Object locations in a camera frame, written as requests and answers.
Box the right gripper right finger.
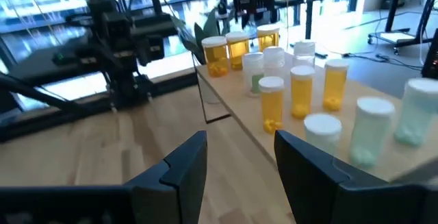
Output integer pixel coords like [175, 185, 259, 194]
[274, 129, 389, 224]

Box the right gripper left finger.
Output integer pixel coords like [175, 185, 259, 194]
[123, 130, 208, 224]

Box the green pill bottle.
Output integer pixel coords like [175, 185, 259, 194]
[348, 96, 396, 169]
[393, 77, 438, 148]
[303, 112, 343, 156]

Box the large orange pill bottle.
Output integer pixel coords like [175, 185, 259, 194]
[201, 36, 229, 78]
[225, 31, 250, 71]
[256, 23, 281, 53]

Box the small orange pill bottle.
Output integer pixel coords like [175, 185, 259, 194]
[258, 76, 285, 135]
[322, 58, 350, 112]
[289, 64, 315, 120]

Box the clear pill bottle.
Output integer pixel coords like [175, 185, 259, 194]
[242, 51, 265, 98]
[262, 46, 286, 79]
[292, 40, 316, 68]

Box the wooden shelf with black legs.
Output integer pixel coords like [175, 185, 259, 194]
[191, 51, 438, 187]

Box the large office window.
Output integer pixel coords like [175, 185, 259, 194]
[0, 0, 227, 110]

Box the black box device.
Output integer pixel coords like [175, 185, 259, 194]
[421, 28, 438, 80]

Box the black rolling stand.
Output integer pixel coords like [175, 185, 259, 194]
[368, 0, 438, 55]

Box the black aluminium table frame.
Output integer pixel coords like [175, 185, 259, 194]
[0, 69, 200, 143]

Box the black floor cable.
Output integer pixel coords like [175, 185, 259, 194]
[342, 51, 424, 73]

